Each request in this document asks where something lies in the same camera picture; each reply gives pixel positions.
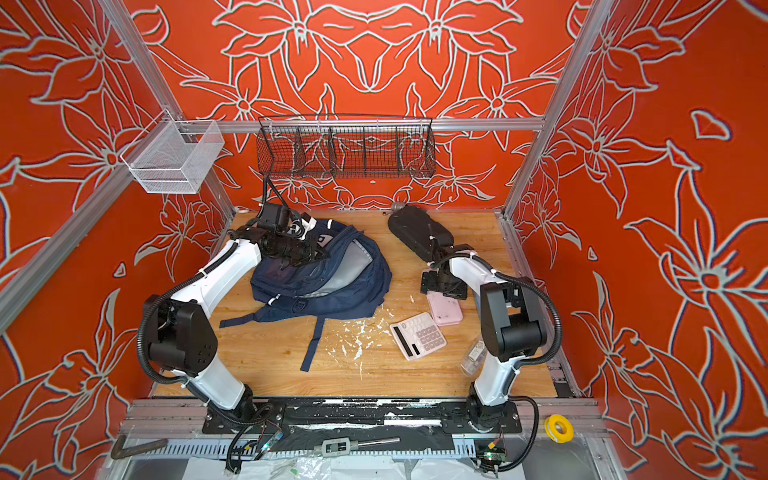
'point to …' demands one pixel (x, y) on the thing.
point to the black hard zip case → (414, 227)
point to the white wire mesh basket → (173, 156)
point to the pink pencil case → (446, 311)
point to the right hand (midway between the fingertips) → (436, 290)
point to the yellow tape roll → (559, 428)
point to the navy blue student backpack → (348, 281)
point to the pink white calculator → (418, 335)
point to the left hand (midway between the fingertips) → (328, 252)
